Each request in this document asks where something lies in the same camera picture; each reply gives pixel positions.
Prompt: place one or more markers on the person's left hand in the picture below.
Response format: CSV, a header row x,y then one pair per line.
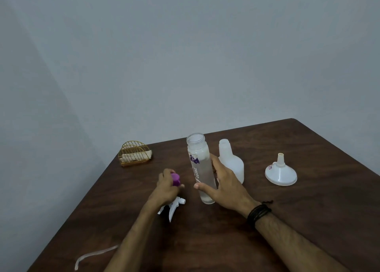
x,y
163,191

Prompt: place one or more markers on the person's right hand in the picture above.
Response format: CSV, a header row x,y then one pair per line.
x,y
228,191

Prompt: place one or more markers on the purple bottle cap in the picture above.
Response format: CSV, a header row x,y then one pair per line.
x,y
176,180

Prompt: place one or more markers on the white spray trigger head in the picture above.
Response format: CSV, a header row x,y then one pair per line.
x,y
175,205

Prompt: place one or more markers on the white translucent spray bottle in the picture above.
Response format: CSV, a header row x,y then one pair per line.
x,y
234,165

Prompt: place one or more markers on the clear water bottle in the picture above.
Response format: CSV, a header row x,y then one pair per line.
x,y
202,168

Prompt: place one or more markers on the white plastic funnel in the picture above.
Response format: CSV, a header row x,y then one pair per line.
x,y
282,176

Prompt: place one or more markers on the person's left forearm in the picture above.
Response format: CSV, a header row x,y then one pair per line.
x,y
133,242

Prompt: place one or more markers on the dark wooden table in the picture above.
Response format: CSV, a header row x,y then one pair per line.
x,y
311,206

